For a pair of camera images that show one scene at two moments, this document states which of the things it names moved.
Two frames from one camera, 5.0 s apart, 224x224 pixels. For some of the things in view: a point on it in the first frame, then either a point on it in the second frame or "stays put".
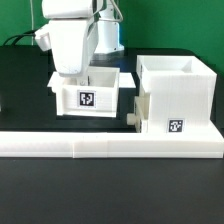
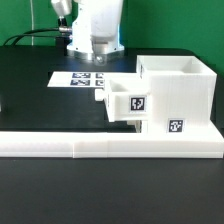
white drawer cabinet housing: x=181 y=92 stays put
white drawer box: x=75 y=97 → x=125 y=100
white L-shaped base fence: x=111 y=145 stays put
